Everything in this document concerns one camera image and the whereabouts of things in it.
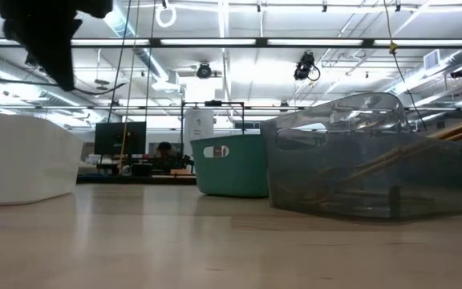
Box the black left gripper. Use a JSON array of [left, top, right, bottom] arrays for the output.
[[0, 0, 114, 92]]

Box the white plastic bin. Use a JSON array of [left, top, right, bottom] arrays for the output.
[[0, 110, 84, 207]]

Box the teal plastic bin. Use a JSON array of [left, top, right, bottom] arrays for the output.
[[190, 133, 270, 198]]

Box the smoky transparent plastic bin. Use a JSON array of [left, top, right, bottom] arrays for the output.
[[259, 92, 462, 221]]

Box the black monitor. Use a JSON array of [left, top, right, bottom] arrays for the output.
[[94, 121, 147, 157]]

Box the black overhead beam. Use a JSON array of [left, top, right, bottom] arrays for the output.
[[0, 37, 462, 50]]

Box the person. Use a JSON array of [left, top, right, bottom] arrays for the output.
[[155, 140, 175, 158]]

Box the round black ceiling fixture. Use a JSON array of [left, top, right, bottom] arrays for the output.
[[196, 62, 213, 79]]

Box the cluttered black workbench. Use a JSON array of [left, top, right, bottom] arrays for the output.
[[76, 154, 195, 177]]

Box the white cylinder tank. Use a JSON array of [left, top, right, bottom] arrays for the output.
[[184, 108, 215, 141]]

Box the grey air vent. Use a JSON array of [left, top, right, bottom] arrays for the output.
[[423, 48, 441, 71]]

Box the black hanging cable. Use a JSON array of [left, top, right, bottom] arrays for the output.
[[98, 0, 132, 169]]

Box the white hanging ring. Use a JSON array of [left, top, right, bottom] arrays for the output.
[[155, 2, 178, 29]]

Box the black aluminium table frame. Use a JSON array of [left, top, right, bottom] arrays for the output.
[[76, 175, 197, 185]]

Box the black ceiling camera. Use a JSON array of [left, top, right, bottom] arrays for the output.
[[293, 51, 321, 81]]

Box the hanging cable with yellow connector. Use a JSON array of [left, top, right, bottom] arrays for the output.
[[382, 0, 428, 132]]

